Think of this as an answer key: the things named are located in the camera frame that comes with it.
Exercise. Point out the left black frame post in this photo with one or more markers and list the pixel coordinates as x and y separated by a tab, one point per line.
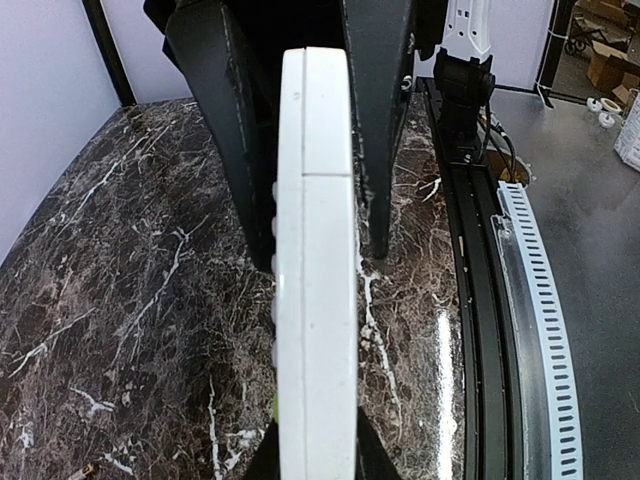
110	55

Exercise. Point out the white remote control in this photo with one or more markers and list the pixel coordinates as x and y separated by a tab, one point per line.
315	309

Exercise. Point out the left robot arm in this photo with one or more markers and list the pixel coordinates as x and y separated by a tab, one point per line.
452	33

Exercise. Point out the white slotted cable duct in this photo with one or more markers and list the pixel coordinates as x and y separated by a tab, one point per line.
548	395

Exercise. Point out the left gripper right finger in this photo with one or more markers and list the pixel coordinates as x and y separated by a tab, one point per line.
380	49

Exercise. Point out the black front rail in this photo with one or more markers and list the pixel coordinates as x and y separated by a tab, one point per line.
494	444

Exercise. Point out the white carton box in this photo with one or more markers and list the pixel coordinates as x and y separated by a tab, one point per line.
627	142

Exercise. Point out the cardboard box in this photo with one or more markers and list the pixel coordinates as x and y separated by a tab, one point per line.
612	74

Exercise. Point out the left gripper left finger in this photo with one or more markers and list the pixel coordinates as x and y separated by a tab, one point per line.
237	103

